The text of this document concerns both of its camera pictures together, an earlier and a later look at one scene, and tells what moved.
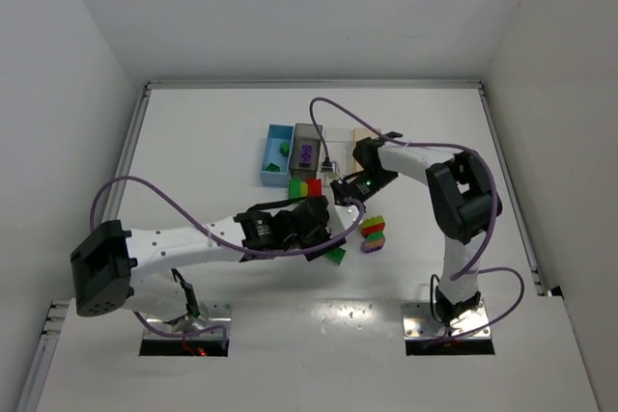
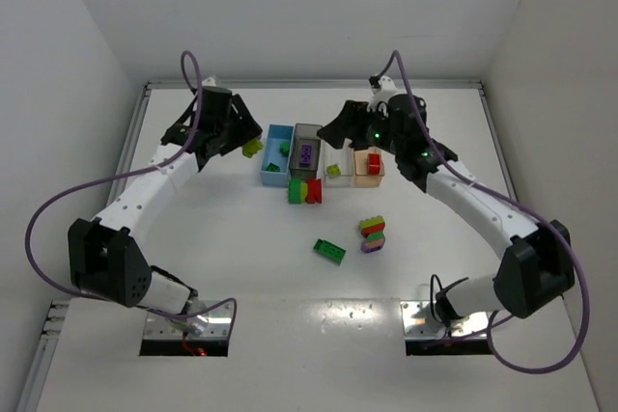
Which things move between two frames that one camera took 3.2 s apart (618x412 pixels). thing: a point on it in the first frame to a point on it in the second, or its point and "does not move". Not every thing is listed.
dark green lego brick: (271, 167) does not move
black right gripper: (346, 191) to (354, 123)
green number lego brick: (335, 256) does not move
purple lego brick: (306, 152) does not move
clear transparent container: (340, 147) does not move
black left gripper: (322, 227) to (237, 129)
